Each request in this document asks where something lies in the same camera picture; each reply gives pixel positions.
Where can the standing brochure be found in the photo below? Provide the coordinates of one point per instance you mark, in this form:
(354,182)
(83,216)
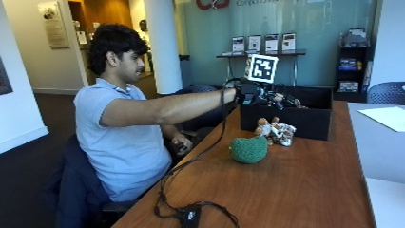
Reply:
(255,43)
(288,41)
(271,42)
(238,44)

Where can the white round column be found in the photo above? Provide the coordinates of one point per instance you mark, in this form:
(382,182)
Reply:
(163,44)

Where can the small black adapter box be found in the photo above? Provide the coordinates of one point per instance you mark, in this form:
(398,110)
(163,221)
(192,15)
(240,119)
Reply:
(191,216)

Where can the green knitted plush toy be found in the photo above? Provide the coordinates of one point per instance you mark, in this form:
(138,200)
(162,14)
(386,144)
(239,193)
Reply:
(248,150)

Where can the white paper sheet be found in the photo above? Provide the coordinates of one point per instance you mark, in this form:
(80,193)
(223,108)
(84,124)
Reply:
(386,117)

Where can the dark blue round chair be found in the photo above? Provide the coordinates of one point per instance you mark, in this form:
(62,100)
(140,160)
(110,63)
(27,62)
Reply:
(203,118)

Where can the spotted white brown plush toy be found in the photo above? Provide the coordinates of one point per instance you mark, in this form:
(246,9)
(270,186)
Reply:
(279,130)

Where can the dark framed wall picture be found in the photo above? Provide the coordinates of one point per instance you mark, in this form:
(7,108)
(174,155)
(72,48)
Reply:
(5,77)

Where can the beige wall poster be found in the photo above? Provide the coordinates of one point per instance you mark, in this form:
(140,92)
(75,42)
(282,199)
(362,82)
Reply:
(54,25)

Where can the white cube with black markers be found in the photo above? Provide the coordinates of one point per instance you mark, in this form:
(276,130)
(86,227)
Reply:
(262,68)

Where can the chair with dark jacket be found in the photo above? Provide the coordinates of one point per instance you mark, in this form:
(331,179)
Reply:
(78,190)

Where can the black open storage box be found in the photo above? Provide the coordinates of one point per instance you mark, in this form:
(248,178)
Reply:
(291,122)

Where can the dark mesh back chair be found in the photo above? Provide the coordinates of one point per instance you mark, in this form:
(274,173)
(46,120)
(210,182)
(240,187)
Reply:
(387,93)

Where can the the person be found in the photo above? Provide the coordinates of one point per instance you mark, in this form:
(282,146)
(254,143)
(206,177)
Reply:
(122,142)

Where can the black shelf unit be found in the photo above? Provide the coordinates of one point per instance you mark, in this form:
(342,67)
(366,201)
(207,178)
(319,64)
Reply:
(352,63)

